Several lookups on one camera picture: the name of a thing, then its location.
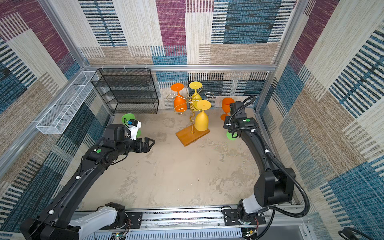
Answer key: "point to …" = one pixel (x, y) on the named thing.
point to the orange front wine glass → (226, 102)
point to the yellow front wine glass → (201, 121)
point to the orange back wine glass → (180, 102)
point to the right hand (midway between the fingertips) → (230, 124)
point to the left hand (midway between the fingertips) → (147, 138)
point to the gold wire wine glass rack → (189, 134)
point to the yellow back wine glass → (195, 97)
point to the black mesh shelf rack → (127, 90)
